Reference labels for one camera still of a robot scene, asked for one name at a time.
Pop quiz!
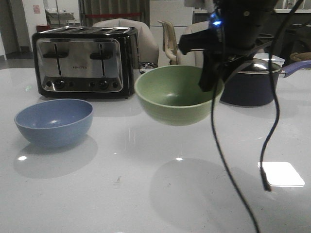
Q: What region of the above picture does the dark blue saucepan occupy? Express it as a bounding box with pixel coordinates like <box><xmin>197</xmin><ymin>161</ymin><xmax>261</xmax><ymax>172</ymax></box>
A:
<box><xmin>221</xmin><ymin>60</ymin><xmax>311</xmax><ymax>107</ymax></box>

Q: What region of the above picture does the woven basket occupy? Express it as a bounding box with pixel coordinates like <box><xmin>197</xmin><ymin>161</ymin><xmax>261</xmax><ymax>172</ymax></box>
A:
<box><xmin>290</xmin><ymin>52</ymin><xmax>311</xmax><ymax>64</ymax></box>

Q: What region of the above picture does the black hanging cable left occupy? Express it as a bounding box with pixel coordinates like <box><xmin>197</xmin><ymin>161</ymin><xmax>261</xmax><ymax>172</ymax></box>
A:
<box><xmin>210</xmin><ymin>60</ymin><xmax>262</xmax><ymax>233</ymax></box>

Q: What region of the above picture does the beige plastic chair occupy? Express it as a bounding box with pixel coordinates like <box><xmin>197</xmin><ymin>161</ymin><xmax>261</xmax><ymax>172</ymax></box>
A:
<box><xmin>158</xmin><ymin>20</ymin><xmax>178</xmax><ymax>65</ymax></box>

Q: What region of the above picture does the blue bowl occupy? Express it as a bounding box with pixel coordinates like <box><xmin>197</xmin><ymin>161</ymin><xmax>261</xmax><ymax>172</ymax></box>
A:
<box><xmin>14</xmin><ymin>99</ymin><xmax>94</xmax><ymax>148</ymax></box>

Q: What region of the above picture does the green bowl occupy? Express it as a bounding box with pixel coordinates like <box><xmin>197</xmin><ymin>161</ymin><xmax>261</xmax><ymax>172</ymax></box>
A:
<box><xmin>135</xmin><ymin>65</ymin><xmax>224</xmax><ymax>126</ymax></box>

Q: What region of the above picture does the white refrigerator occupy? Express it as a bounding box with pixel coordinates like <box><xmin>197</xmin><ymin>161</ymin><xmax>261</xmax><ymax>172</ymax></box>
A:
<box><xmin>149</xmin><ymin>0</ymin><xmax>194</xmax><ymax>47</ymax></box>

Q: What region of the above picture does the black hanging cable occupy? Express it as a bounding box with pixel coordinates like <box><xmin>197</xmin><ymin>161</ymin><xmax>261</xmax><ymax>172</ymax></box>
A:
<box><xmin>259</xmin><ymin>0</ymin><xmax>304</xmax><ymax>192</ymax></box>
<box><xmin>210</xmin><ymin>60</ymin><xmax>262</xmax><ymax>233</ymax></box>

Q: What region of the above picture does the glass pot lid blue knob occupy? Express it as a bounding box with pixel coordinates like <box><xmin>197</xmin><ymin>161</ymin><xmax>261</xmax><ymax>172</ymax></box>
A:
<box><xmin>239</xmin><ymin>58</ymin><xmax>269</xmax><ymax>74</ymax></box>

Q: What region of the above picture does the beige armchair left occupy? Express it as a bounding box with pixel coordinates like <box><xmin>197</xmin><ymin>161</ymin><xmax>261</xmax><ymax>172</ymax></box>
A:
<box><xmin>93</xmin><ymin>18</ymin><xmax>159</xmax><ymax>66</ymax></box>

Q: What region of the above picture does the beige armchair right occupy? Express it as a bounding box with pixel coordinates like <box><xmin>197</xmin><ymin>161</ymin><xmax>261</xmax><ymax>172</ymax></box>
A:
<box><xmin>177</xmin><ymin>21</ymin><xmax>209</xmax><ymax>68</ymax></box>

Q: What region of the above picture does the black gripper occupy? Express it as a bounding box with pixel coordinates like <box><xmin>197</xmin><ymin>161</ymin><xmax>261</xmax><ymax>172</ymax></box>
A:
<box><xmin>178</xmin><ymin>0</ymin><xmax>277</xmax><ymax>92</ymax></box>

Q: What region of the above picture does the black toaster power cable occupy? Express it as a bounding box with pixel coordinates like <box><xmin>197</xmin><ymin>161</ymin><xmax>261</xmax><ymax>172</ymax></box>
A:
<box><xmin>139</xmin><ymin>62</ymin><xmax>156</xmax><ymax>74</ymax></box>

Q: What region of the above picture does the red bin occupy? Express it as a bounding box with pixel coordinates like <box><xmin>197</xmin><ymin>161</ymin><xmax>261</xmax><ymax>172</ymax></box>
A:
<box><xmin>36</xmin><ymin>24</ymin><xmax>50</xmax><ymax>33</ymax></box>

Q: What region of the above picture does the beige armchair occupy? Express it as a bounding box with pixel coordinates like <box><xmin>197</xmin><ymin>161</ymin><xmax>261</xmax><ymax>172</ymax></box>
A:
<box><xmin>177</xmin><ymin>21</ymin><xmax>209</xmax><ymax>68</ymax></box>
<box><xmin>93</xmin><ymin>18</ymin><xmax>159</xmax><ymax>66</ymax></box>

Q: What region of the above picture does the black and chrome toaster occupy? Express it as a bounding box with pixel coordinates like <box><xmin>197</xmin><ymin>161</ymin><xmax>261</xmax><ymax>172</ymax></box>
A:
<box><xmin>32</xmin><ymin>26</ymin><xmax>139</xmax><ymax>99</ymax></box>

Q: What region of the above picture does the black hanging cable right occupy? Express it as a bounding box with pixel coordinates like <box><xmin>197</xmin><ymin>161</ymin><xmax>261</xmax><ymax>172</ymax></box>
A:
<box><xmin>259</xmin><ymin>0</ymin><xmax>304</xmax><ymax>192</ymax></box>

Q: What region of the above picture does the clear plastic container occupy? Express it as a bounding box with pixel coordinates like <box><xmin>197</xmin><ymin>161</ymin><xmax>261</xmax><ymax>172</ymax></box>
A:
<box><xmin>254</xmin><ymin>52</ymin><xmax>285</xmax><ymax>67</ymax></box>

